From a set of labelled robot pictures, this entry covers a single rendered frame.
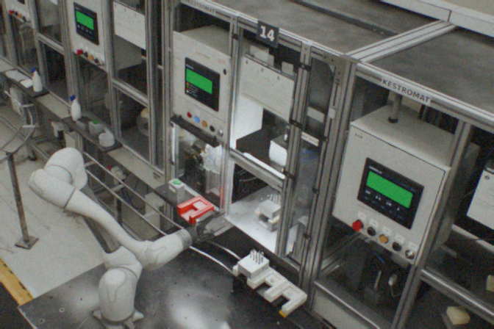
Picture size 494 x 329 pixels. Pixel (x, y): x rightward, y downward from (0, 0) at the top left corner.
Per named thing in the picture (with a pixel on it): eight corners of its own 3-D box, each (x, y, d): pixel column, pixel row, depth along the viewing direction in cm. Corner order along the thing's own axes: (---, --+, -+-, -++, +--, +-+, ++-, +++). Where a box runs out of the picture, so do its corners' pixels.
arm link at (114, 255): (114, 293, 272) (124, 263, 290) (143, 286, 268) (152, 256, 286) (31, 171, 233) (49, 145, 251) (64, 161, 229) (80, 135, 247)
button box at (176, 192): (167, 198, 309) (167, 181, 302) (179, 193, 314) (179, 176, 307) (176, 205, 304) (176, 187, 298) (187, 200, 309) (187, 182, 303)
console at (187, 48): (168, 114, 296) (168, 31, 271) (209, 99, 314) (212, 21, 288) (220, 145, 272) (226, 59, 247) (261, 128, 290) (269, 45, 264)
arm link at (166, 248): (175, 228, 244) (165, 237, 255) (147, 243, 235) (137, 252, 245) (187, 250, 243) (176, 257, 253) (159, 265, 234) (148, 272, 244)
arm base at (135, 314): (117, 343, 253) (116, 335, 250) (91, 314, 265) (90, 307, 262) (149, 322, 264) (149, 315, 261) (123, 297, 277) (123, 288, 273)
